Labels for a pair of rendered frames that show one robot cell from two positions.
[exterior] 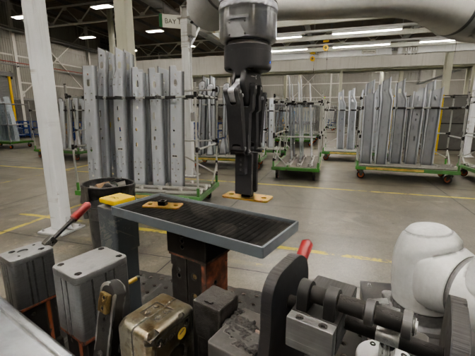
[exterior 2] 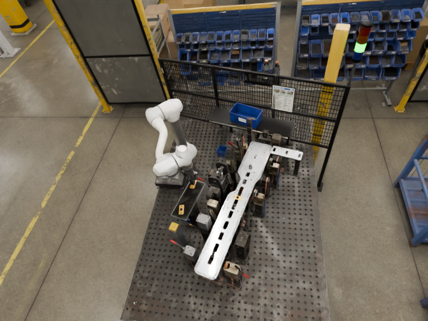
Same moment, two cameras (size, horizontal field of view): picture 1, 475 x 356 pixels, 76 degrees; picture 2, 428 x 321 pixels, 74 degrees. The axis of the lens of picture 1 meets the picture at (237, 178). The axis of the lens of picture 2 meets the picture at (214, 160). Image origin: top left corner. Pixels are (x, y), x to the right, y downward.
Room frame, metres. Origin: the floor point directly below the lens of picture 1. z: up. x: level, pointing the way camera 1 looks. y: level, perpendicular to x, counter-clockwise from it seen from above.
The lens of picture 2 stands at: (0.32, 1.34, 3.15)
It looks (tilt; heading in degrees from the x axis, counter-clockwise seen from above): 51 degrees down; 269
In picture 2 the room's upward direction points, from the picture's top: 11 degrees counter-clockwise
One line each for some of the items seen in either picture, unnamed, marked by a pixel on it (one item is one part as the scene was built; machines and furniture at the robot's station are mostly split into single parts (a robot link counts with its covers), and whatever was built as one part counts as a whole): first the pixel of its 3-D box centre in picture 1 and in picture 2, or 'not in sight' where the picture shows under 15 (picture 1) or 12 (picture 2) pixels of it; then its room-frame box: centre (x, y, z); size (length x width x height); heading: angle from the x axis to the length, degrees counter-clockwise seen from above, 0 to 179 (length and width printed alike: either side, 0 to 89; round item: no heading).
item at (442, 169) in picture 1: (404, 136); not in sight; (6.50, -3.58, 0.88); 1.91 x 1.00 x 1.76; 69
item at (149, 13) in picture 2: not in sight; (173, 36); (0.52, -3.91, 0.52); 1.21 x 0.81 x 1.05; 76
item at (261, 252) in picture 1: (198, 217); (188, 199); (0.57, 0.08, 1.16); 0.37 x 0.14 x 0.02; 57
